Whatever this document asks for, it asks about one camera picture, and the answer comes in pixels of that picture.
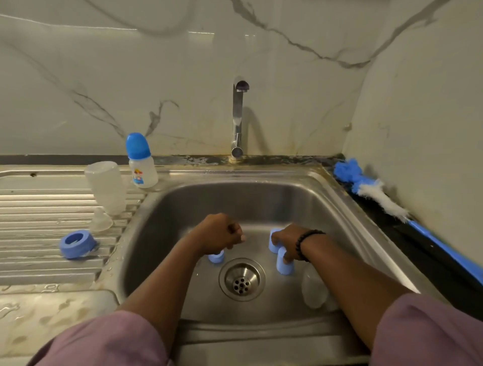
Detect person's right hand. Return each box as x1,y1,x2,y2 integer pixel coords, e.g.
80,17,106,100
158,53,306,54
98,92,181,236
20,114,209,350
271,223,312,263

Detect person's left hand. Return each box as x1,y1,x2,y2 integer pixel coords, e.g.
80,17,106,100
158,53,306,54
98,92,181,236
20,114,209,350
185,213,248,257

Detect blue cylindrical bottle cap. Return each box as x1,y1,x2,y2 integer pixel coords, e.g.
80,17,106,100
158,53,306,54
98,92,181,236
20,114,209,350
268,229,284,254
275,247,296,276

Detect translucent bottle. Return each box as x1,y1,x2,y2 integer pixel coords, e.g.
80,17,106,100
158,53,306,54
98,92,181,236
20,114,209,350
84,160,128,217
301,262,333,310

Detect blue and white bottle brush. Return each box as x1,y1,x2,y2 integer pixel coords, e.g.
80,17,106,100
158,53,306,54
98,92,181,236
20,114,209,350
333,157,483,284

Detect cartoon print baby bottle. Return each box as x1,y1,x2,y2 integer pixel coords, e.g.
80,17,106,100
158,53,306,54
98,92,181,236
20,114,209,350
125,132,160,189

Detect clear silicone teat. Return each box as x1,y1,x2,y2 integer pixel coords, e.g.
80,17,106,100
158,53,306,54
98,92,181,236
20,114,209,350
89,207,114,233

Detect translucent bottle front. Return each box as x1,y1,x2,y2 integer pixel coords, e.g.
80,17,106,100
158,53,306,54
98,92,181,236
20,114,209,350
84,160,128,217

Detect person's left forearm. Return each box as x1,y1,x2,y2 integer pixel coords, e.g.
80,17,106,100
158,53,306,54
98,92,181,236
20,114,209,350
117,234,205,333

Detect person's right forearm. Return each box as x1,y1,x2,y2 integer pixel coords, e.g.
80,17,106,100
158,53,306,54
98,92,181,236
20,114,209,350
302,235,420,348

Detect metal sink drain strainer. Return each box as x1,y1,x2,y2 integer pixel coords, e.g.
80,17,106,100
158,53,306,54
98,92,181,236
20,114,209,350
219,258,267,301

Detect chrome sink faucet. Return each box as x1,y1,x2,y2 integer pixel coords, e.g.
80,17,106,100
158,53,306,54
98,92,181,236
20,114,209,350
229,77,251,161

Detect pink shirt sleeve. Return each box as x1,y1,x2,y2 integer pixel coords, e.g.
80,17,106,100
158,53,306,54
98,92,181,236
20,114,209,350
371,293,483,366
30,310,171,366

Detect black bead bracelet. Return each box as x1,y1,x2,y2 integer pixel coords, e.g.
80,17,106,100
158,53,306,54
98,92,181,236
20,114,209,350
295,229,327,262

